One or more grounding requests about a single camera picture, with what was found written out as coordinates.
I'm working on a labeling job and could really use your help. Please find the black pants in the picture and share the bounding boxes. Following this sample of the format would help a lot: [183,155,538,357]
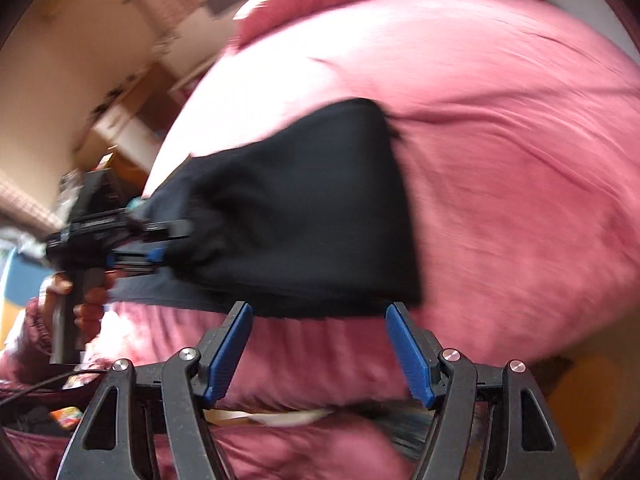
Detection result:
[112,99,422,318]

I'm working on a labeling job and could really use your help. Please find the left hand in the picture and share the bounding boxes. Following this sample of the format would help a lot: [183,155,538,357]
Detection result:
[37,268,120,346]

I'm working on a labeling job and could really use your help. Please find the wooden shelf unit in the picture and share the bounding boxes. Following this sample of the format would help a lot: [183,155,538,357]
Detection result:
[73,62,184,186]

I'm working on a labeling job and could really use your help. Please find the pink bed sheet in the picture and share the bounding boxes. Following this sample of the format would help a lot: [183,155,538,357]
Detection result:
[0,0,640,480]

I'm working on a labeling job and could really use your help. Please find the black cable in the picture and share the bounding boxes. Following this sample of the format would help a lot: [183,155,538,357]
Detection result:
[0,367,110,409]

